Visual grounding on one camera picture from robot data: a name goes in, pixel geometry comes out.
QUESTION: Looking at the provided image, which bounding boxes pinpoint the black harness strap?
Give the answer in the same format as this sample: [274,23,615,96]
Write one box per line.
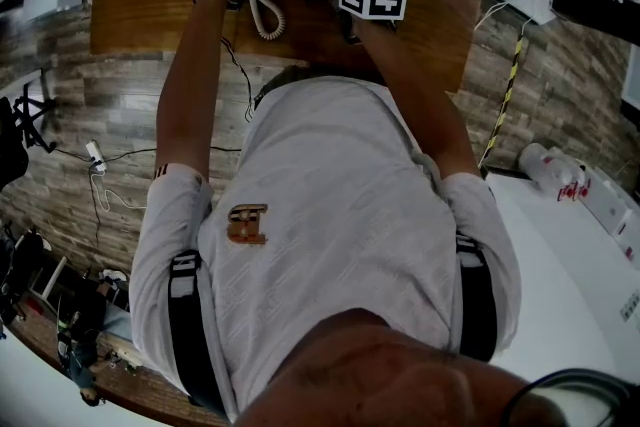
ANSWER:
[167,249,227,417]
[454,233,500,364]

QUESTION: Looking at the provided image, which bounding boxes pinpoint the person's right forearm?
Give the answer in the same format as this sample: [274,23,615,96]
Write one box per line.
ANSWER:
[351,17,482,180]

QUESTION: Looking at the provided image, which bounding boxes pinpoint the person's left forearm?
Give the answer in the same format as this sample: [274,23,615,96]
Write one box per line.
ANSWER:
[155,0,237,182]

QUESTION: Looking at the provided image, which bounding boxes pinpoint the black right harness strap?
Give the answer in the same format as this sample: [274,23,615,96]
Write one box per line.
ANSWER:
[454,233,500,364]

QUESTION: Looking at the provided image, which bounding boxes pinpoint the white power strip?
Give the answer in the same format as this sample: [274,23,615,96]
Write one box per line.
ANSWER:
[85,140,108,174]

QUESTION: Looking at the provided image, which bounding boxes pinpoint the cream coiled phone cord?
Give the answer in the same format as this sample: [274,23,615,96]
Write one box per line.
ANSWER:
[247,0,287,42]

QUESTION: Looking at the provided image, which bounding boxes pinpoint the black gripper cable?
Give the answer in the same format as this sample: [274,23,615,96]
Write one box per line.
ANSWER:
[218,36,257,125]

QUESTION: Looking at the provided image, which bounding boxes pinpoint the black tripod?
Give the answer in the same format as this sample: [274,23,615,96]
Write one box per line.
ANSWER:
[0,81,60,155]

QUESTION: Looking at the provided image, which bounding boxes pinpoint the thin white cable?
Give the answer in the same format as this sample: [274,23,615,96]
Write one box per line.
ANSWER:
[101,186,150,215]

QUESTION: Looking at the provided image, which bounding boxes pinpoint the black left harness strap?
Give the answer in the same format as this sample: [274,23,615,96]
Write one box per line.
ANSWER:
[167,249,227,417]

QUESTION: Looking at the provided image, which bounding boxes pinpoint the person's dark trousers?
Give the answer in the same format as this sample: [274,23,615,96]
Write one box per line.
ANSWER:
[253,63,322,110]

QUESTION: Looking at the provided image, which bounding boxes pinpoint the person's white shirt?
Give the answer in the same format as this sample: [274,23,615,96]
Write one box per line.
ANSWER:
[128,76,523,426]

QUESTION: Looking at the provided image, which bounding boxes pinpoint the long black floor cable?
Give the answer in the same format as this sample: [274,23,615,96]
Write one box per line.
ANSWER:
[51,144,242,165]

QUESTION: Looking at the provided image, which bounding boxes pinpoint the yellow black striped tape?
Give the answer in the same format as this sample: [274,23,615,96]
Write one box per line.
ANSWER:
[477,33,525,170]

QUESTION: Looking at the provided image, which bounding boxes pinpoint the white box red label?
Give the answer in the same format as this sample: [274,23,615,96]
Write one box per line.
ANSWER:
[556,163,640,262]

